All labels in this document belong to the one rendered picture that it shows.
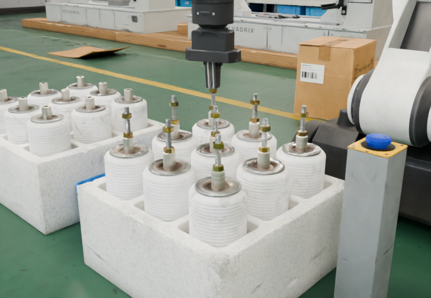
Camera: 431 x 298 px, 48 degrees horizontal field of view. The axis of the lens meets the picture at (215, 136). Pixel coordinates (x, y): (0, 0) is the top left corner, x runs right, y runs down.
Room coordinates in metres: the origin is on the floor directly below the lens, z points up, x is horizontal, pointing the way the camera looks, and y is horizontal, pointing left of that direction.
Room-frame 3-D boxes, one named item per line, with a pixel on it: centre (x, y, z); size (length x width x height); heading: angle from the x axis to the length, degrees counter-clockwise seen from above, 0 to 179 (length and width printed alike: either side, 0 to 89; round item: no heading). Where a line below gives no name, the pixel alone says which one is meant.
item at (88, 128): (1.18, 0.31, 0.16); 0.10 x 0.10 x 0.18
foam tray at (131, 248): (0.88, 0.00, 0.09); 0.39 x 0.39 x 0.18; 46
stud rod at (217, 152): (0.71, 0.00, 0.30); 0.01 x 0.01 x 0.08
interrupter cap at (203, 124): (1.05, 0.00, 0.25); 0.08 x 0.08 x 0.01
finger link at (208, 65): (1.05, 0.02, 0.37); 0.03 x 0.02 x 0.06; 158
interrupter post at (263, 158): (0.80, -0.09, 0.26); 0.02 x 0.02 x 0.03
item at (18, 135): (1.17, 0.48, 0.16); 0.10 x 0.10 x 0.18
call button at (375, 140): (0.73, -0.26, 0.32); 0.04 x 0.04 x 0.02
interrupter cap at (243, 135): (0.96, -0.08, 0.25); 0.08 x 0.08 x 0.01
